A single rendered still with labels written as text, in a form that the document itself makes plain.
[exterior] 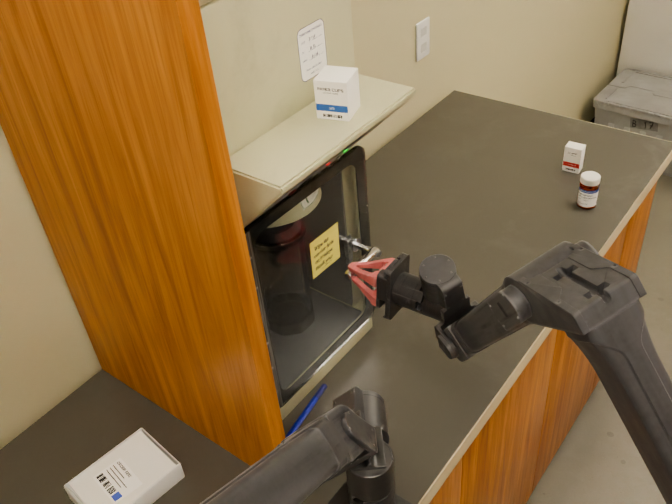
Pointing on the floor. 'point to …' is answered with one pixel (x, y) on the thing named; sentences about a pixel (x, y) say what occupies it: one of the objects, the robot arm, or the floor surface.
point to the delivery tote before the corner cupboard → (637, 105)
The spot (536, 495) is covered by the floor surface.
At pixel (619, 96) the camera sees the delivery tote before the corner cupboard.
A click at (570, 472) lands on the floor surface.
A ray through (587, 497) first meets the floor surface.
